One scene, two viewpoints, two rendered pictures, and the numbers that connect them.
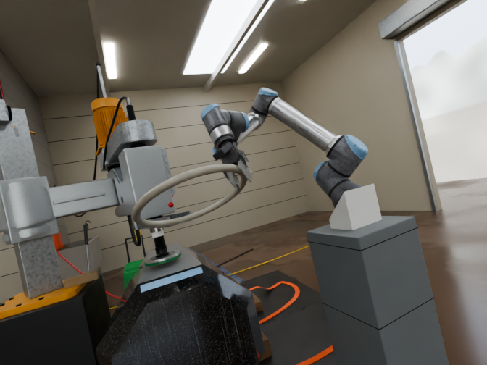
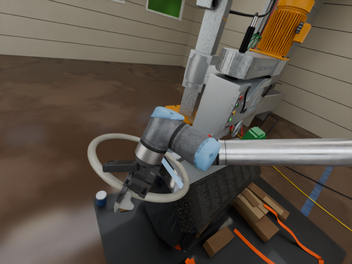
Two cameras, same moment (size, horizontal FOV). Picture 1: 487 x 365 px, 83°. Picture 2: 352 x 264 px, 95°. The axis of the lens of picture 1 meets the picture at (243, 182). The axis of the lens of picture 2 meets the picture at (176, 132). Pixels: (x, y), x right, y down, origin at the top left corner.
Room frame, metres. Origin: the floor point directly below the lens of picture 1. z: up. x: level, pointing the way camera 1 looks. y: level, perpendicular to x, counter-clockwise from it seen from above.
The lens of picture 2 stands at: (1.02, -0.33, 1.75)
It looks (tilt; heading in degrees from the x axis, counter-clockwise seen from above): 33 degrees down; 67
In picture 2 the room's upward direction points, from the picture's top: 15 degrees clockwise
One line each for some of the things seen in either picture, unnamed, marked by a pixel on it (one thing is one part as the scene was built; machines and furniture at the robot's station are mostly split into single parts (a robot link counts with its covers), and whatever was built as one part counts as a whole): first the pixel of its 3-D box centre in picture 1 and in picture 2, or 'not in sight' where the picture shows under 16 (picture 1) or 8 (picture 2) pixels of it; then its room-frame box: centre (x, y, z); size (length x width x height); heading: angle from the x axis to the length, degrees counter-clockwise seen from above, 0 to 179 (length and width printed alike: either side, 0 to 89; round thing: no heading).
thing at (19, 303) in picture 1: (44, 294); (187, 113); (1.89, 1.50, 0.76); 0.49 x 0.49 x 0.05; 18
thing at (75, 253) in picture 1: (79, 270); (256, 105); (4.48, 2.94, 0.43); 1.30 x 0.62 x 0.86; 23
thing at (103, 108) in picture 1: (113, 125); (284, 29); (2.24, 0.94, 1.90); 0.31 x 0.28 x 0.40; 124
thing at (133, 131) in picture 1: (126, 150); (253, 65); (1.97, 0.78, 1.62); 0.96 x 0.25 x 0.17; 34
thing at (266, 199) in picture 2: not in sight; (272, 205); (2.95, 0.43, 0.10); 0.25 x 0.10 x 0.01; 113
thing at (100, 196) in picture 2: not in sight; (101, 198); (0.86, 0.76, 0.08); 0.10 x 0.10 x 0.13
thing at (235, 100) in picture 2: (166, 172); (231, 111); (1.69, 0.45, 1.38); 0.08 x 0.03 x 0.28; 34
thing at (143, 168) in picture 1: (143, 187); (223, 106); (1.75, 0.63, 1.32); 0.36 x 0.22 x 0.45; 34
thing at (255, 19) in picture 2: (130, 112); (248, 35); (1.68, 0.58, 1.78); 0.04 x 0.04 x 0.17
